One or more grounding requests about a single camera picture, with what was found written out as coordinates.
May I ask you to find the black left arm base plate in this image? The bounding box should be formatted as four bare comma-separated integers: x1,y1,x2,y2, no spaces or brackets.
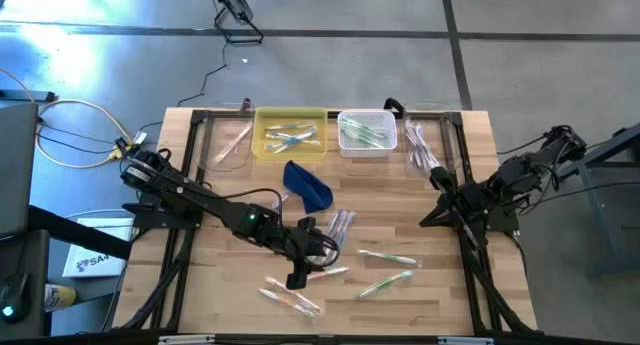
123,188,207,231

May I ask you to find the blue cloth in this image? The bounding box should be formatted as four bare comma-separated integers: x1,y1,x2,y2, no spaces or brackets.
282,159,335,215

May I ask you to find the yellow white cup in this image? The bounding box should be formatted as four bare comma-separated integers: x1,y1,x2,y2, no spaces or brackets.
43,282,79,314

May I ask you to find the white perforated plastic basket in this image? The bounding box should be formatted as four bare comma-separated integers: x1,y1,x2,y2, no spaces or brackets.
337,109,399,159

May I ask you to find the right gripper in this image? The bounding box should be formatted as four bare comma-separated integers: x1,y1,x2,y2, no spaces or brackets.
419,167,499,250

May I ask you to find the black desk beam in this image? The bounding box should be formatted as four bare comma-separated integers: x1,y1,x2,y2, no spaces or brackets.
27,204,135,262

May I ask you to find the green toothbrush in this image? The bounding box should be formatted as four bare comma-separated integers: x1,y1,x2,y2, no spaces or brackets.
344,127,381,150
357,249,421,267
349,117,391,139
347,122,387,145
352,129,390,150
342,118,376,139
355,268,416,301

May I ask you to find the grey metal table frame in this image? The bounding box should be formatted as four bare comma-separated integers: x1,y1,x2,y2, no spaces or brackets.
552,122,640,279

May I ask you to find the black floor cable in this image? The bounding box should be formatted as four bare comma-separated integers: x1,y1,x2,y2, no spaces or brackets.
175,39,230,109

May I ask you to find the orange toothbrush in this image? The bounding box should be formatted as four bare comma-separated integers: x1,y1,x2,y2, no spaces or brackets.
213,122,255,164
305,265,351,282
257,287,320,320
264,276,325,314

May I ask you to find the black power cable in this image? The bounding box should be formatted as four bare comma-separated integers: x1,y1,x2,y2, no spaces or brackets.
35,119,121,156

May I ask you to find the white printed box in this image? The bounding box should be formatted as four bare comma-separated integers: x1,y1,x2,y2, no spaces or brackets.
61,216,136,280

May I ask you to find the black computer mouse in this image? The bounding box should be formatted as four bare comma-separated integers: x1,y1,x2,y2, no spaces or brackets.
0,271,31,325

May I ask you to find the yellow cable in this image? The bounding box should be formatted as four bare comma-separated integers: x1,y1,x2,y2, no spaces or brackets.
0,67,135,170

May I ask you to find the yellow plastic bin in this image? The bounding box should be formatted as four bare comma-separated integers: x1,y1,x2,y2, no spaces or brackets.
251,106,330,162

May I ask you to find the black desk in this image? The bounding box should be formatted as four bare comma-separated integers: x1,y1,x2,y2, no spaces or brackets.
0,228,52,342

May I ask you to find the clear plastic bin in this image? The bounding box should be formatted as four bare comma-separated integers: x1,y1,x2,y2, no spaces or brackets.
198,100,256,179
402,100,461,179

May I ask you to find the grey laptop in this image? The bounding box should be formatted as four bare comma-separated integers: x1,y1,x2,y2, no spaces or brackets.
0,100,40,240

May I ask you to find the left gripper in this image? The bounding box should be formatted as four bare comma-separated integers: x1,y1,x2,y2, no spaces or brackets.
272,217,331,290

